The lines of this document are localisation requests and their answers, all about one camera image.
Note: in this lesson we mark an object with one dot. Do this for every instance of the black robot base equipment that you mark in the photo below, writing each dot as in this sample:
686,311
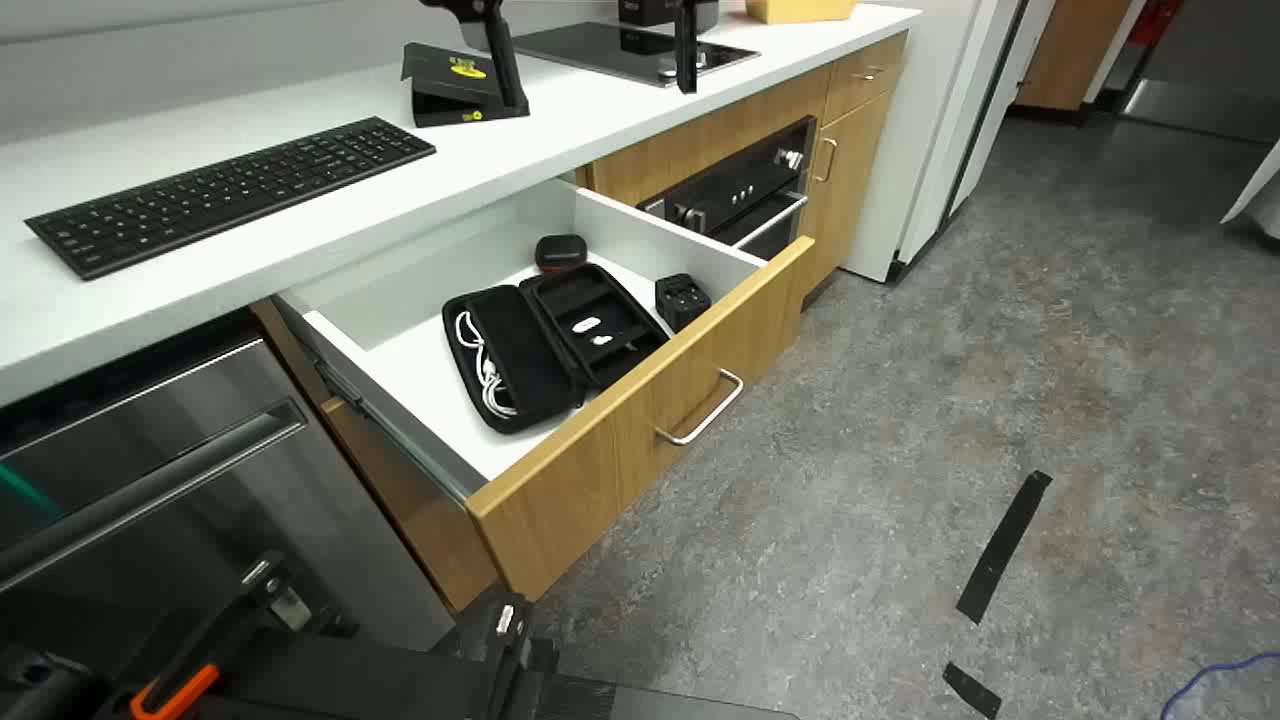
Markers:
506,665

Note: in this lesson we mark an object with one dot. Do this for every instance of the open wooden drawer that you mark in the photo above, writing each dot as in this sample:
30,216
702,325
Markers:
625,412

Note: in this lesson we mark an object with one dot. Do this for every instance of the open black zipper case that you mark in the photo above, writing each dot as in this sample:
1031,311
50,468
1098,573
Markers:
554,344

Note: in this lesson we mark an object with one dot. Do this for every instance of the small black square box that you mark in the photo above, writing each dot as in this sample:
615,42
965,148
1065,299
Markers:
681,299

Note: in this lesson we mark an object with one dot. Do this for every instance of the small black pouch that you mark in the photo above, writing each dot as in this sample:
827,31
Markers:
563,251

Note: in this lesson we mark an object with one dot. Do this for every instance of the black built-in oven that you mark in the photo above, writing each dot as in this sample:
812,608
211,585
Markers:
743,193

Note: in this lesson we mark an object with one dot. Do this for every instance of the wooden cabinet door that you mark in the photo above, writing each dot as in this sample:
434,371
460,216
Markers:
840,164

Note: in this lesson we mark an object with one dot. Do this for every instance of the black induction cooktop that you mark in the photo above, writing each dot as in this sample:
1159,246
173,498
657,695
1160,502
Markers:
632,49

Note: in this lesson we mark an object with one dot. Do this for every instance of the black flat box yellow label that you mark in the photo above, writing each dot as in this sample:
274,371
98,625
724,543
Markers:
451,83

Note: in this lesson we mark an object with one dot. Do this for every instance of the white refrigerator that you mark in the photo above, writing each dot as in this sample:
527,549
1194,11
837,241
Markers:
933,133

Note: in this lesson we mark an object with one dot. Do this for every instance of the yellow cardboard box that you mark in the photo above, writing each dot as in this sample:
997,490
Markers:
802,11

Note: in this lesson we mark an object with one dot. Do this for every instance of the long black floor tape strip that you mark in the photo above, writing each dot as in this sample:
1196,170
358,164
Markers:
1003,544

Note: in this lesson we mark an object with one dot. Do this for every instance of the black computer keyboard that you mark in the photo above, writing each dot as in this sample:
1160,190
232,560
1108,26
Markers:
220,193

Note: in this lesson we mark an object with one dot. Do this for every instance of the short black floor tape strip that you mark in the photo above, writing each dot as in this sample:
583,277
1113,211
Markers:
973,689

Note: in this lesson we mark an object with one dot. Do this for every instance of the stainless steel dishwasher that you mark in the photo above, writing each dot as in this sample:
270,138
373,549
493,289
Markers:
173,494

